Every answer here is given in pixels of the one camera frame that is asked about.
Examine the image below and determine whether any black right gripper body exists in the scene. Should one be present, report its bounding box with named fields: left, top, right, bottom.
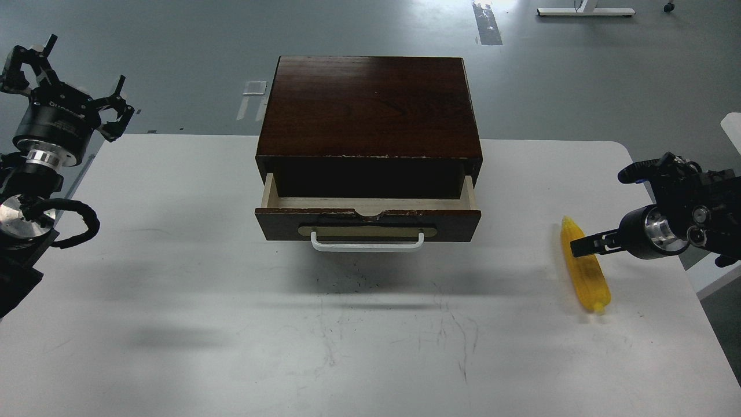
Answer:
left=616, top=205, right=689, bottom=259

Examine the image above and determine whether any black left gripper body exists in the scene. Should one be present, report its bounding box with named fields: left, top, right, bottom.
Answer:
left=12, top=87, right=101, bottom=167

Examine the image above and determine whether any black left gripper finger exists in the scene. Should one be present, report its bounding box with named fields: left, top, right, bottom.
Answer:
left=93, top=75, right=136, bottom=143
left=1, top=34, right=59, bottom=105

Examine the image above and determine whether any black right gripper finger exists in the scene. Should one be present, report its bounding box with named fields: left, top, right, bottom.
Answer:
left=570, top=229, right=621, bottom=258

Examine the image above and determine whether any yellow corn cob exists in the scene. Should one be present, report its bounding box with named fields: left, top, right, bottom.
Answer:
left=559, top=216, right=611, bottom=314

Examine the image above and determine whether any wooden drawer with white handle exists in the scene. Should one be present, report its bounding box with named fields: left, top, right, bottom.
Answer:
left=255, top=174, right=482, bottom=253

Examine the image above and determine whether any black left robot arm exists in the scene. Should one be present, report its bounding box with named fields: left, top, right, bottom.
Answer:
left=1, top=35, right=135, bottom=317

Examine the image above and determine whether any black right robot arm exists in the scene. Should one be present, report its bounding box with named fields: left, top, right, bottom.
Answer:
left=566, top=152, right=740, bottom=268

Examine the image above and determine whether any dark wooden drawer cabinet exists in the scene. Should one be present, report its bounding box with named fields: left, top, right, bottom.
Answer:
left=256, top=56, right=483, bottom=199

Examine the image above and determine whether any white table leg base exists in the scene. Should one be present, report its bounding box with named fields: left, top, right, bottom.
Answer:
left=535, top=1, right=636, bottom=17

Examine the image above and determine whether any grey floor tape strip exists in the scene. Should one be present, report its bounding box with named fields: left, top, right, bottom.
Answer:
left=471, top=1, right=503, bottom=46

